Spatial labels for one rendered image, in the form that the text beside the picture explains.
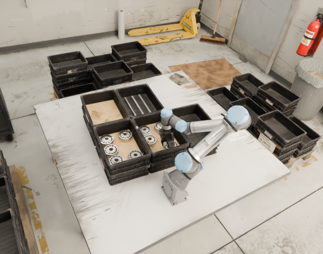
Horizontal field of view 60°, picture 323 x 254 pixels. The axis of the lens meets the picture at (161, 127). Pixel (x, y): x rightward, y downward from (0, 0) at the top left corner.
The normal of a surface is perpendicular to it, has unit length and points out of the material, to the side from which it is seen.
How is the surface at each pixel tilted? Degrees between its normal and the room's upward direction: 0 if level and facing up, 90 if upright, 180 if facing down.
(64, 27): 90
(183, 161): 52
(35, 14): 90
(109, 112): 0
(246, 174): 0
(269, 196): 0
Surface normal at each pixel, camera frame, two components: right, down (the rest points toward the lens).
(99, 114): 0.10, -0.73
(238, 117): -0.33, -0.32
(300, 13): -0.86, 0.28
